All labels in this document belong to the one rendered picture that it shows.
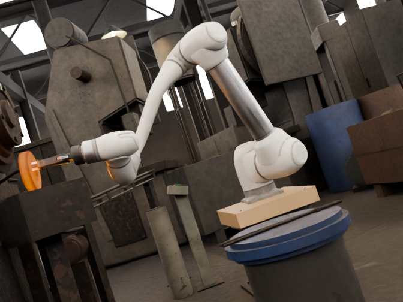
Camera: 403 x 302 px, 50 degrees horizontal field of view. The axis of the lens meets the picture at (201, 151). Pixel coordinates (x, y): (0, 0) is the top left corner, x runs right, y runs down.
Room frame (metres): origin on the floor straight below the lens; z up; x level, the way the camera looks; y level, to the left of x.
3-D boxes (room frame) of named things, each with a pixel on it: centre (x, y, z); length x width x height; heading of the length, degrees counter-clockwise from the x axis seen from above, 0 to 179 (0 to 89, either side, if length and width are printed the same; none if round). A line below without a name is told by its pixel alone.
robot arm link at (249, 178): (2.11, -0.21, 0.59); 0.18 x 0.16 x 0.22; 37
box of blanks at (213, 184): (4.40, -0.11, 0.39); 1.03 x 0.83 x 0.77; 113
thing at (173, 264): (2.51, 0.35, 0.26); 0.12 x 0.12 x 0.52
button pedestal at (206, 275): (2.57, 0.20, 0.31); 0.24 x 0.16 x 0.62; 8
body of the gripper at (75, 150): (1.64, 0.48, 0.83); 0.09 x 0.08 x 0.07; 98
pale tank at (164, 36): (10.80, -0.10, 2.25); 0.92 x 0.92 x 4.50
